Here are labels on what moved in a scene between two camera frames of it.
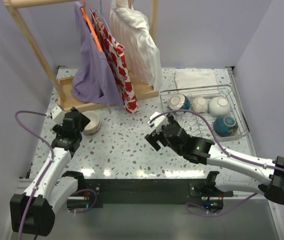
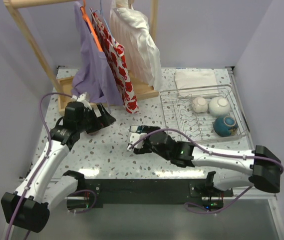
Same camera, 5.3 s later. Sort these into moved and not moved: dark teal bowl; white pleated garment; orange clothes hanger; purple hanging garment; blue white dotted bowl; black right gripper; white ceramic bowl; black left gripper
Moved: blue white dotted bowl; black left gripper; black right gripper
Not moved: white pleated garment; orange clothes hanger; white ceramic bowl; dark teal bowl; purple hanging garment
